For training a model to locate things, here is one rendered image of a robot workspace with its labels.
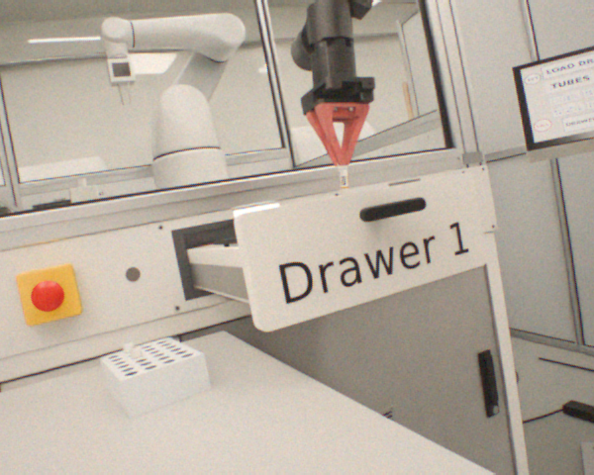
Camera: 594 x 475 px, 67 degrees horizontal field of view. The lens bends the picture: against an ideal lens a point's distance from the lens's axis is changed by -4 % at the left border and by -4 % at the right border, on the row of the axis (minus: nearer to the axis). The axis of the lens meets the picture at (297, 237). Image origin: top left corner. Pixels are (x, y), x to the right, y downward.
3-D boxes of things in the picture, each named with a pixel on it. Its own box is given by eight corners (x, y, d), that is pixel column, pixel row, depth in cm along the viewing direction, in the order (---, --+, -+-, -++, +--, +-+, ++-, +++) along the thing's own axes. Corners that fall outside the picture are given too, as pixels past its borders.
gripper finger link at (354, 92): (329, 162, 54) (323, 83, 54) (309, 169, 61) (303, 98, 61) (381, 160, 56) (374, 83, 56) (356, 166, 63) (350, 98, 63)
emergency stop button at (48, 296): (67, 308, 58) (60, 277, 58) (34, 316, 57) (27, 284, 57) (67, 305, 61) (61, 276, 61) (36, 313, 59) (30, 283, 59)
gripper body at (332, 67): (327, 92, 53) (322, 29, 53) (300, 112, 63) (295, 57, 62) (377, 92, 55) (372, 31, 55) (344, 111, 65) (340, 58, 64)
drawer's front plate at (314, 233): (488, 263, 54) (473, 171, 53) (261, 333, 42) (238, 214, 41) (477, 263, 55) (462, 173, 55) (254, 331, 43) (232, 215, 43)
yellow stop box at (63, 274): (82, 315, 61) (71, 262, 61) (25, 329, 58) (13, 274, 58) (83, 310, 66) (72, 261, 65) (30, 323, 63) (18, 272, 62)
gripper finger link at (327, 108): (325, 164, 56) (319, 86, 55) (306, 170, 63) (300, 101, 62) (375, 161, 58) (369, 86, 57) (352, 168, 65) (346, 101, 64)
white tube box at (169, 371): (211, 388, 47) (204, 352, 46) (129, 419, 42) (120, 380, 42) (174, 366, 57) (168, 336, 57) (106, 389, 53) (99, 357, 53)
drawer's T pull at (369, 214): (429, 209, 46) (426, 195, 45) (366, 223, 42) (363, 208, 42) (405, 212, 49) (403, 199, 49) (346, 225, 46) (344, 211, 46)
